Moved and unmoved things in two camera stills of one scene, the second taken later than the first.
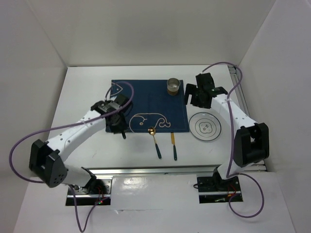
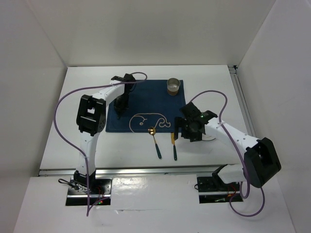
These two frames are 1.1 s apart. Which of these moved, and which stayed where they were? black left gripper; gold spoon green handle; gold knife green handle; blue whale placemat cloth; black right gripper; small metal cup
Moved: black left gripper; black right gripper
Stayed: gold spoon green handle; blue whale placemat cloth; gold knife green handle; small metal cup
